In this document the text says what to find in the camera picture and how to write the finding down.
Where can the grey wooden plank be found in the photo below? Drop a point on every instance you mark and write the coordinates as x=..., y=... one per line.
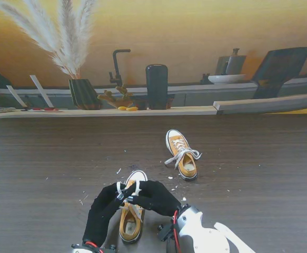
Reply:
x=261, y=104

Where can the long white slanted strip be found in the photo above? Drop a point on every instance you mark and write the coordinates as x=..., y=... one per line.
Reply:
x=41, y=91

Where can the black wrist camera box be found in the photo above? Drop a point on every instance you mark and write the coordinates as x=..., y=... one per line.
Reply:
x=166, y=232

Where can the small yellow lemon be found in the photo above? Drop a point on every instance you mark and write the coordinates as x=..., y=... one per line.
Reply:
x=132, y=108
x=121, y=108

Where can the yellow canvas sneaker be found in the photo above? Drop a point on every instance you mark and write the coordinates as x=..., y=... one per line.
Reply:
x=188, y=171
x=128, y=229

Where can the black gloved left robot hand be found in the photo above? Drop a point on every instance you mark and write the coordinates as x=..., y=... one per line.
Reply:
x=100, y=216

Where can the short white slanted strip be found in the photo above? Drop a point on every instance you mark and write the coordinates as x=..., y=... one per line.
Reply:
x=16, y=96

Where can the dark ribbed vase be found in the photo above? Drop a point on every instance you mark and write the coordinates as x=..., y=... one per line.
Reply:
x=83, y=93

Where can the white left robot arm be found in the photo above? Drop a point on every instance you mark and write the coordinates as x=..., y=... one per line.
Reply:
x=84, y=249

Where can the white shallow bowl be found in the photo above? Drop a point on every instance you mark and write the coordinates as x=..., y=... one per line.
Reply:
x=225, y=79

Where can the tall black cylindrical container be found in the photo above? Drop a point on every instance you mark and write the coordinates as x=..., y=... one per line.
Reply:
x=157, y=87

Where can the black kitchen faucet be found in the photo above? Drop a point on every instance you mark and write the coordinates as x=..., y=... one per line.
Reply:
x=115, y=68

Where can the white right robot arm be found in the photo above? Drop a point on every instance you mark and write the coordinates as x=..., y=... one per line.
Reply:
x=203, y=234

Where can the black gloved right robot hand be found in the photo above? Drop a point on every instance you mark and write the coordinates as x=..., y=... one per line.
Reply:
x=158, y=197

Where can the dark tilted panel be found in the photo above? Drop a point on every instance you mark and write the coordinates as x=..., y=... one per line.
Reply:
x=282, y=63

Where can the pale pampas grass plumes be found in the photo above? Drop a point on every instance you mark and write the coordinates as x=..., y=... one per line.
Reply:
x=69, y=52

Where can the grey metal pitcher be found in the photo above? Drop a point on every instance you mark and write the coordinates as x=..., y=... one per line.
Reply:
x=235, y=64

